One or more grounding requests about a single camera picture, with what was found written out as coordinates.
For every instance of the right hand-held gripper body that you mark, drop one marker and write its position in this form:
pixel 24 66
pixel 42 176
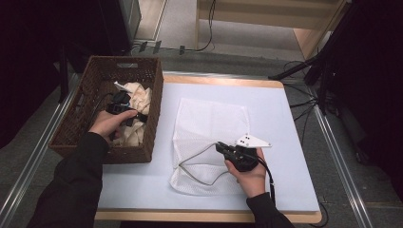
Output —
pixel 250 141

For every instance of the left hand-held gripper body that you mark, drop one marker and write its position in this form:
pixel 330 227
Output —
pixel 119 103

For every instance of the cream cloth garment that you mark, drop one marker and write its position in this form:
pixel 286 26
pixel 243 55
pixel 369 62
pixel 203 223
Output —
pixel 141 98

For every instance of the white mesh laundry bag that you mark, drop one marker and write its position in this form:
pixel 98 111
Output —
pixel 206 123

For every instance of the brown woven basket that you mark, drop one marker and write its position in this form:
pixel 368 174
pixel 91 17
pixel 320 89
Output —
pixel 72 139

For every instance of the person's left hand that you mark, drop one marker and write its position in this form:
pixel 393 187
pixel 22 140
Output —
pixel 106 122

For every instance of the person's right hand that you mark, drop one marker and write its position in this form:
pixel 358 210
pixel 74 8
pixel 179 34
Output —
pixel 253 182

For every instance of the white table mat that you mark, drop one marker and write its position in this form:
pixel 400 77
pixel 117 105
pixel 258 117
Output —
pixel 285 126

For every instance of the black floor plug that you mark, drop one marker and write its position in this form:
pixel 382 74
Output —
pixel 143 46
pixel 157 46
pixel 182 50

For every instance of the dark cabinet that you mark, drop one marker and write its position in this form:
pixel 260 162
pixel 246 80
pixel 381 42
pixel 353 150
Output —
pixel 117 25

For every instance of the black tripod stand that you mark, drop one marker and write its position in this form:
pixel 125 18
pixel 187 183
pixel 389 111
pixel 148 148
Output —
pixel 323 82

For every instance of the black curtain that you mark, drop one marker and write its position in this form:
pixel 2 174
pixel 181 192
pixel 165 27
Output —
pixel 374 79
pixel 28 63

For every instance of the light wooden shelf unit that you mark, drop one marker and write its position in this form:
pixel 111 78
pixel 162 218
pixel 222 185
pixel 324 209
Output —
pixel 263 14

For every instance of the black upright post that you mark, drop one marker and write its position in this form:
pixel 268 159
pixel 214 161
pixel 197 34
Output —
pixel 63 76

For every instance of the metal floor rail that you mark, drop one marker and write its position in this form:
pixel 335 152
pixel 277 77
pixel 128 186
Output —
pixel 339 158
pixel 38 155

